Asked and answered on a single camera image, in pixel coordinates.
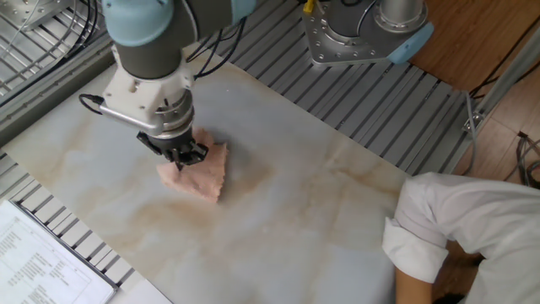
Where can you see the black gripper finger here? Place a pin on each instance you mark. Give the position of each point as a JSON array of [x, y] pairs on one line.
[[196, 154], [154, 145]]

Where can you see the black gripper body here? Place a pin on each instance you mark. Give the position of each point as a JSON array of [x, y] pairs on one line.
[[173, 143]]

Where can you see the pink terry cloth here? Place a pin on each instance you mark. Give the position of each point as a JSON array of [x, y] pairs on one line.
[[202, 177]]

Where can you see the person bare forearm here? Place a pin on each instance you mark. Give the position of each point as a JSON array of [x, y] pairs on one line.
[[411, 291]]

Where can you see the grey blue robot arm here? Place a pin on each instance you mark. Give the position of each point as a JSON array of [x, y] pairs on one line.
[[147, 55]]

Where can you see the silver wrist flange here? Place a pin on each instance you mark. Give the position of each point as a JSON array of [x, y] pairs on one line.
[[177, 120]]

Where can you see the marble pattern tile slab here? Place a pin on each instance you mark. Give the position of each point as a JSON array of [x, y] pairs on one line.
[[274, 232]]

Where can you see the printed paper stack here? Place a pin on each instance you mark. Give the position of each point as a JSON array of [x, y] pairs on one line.
[[38, 262]]

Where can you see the silver base mounting plate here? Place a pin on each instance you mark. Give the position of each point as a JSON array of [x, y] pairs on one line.
[[337, 46]]

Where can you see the perforated metal plate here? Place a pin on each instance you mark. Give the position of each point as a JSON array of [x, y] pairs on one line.
[[29, 10]]

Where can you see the yellow plastic item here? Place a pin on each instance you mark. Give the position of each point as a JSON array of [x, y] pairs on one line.
[[309, 6]]

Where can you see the person in white shirt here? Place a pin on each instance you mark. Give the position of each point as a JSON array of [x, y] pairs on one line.
[[485, 219]]

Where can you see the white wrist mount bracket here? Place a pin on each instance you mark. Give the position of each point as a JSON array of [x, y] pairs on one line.
[[139, 95]]

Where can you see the aluminium frame post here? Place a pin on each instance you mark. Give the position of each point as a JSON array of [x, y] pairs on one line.
[[506, 76]]

